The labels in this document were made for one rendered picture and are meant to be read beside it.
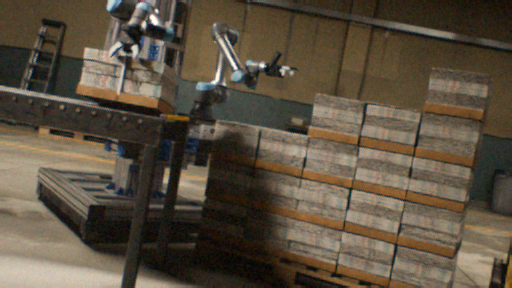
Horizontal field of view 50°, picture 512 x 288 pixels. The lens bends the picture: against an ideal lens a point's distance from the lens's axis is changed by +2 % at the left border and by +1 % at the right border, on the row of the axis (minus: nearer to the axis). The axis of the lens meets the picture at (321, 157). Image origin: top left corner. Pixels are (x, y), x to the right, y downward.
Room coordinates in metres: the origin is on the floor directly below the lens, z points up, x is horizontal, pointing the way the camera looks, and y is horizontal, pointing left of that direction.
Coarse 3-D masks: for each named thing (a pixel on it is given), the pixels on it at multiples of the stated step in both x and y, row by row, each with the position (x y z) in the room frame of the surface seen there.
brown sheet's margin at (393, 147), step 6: (366, 138) 2.79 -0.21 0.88; (360, 144) 2.80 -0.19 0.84; (366, 144) 2.79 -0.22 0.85; (372, 144) 2.78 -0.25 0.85; (378, 144) 2.77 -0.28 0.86; (384, 144) 2.76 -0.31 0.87; (390, 144) 2.75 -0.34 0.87; (396, 144) 2.75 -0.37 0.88; (402, 144) 2.74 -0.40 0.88; (390, 150) 2.75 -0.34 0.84; (396, 150) 2.74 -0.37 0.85; (402, 150) 2.73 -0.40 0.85; (408, 150) 2.72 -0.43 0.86; (414, 150) 2.75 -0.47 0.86
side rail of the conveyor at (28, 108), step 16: (0, 96) 2.28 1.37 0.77; (16, 96) 2.28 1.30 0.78; (32, 96) 2.29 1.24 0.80; (0, 112) 2.28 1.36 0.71; (16, 112) 2.28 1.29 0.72; (32, 112) 2.29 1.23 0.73; (48, 112) 2.29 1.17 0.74; (64, 112) 2.29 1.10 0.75; (80, 112) 2.29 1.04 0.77; (96, 112) 2.29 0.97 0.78; (112, 112) 2.30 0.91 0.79; (64, 128) 2.29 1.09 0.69; (80, 128) 2.29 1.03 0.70; (96, 128) 2.29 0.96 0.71; (112, 128) 2.30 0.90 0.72; (128, 128) 2.30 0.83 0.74; (144, 128) 2.30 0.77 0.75; (160, 128) 2.30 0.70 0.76; (160, 144) 2.34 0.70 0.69
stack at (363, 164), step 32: (224, 128) 3.08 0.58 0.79; (256, 128) 3.01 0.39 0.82; (288, 160) 2.94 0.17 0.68; (320, 160) 2.89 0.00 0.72; (352, 160) 2.82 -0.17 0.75; (384, 160) 2.77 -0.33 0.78; (224, 192) 3.06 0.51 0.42; (256, 192) 2.99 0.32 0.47; (288, 192) 2.92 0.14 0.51; (320, 192) 2.86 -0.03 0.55; (352, 192) 2.81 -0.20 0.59; (224, 224) 3.05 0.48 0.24; (256, 224) 2.98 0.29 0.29; (288, 224) 2.92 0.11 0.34; (384, 224) 2.74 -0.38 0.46; (224, 256) 3.18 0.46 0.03; (256, 256) 2.97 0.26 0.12; (320, 256) 2.85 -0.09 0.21; (352, 256) 2.79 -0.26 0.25; (384, 256) 2.73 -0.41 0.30
